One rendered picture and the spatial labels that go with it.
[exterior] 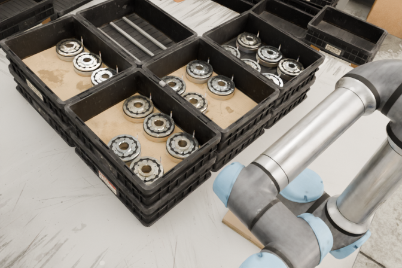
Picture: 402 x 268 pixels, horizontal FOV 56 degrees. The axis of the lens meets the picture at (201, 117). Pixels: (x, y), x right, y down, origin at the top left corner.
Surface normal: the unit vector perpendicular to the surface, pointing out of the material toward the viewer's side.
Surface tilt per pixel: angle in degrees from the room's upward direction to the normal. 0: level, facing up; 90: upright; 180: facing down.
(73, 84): 0
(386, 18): 73
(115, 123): 0
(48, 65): 0
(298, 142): 16
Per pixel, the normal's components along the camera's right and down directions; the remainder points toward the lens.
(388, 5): -0.51, 0.38
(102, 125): 0.11, -0.66
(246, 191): -0.15, -0.48
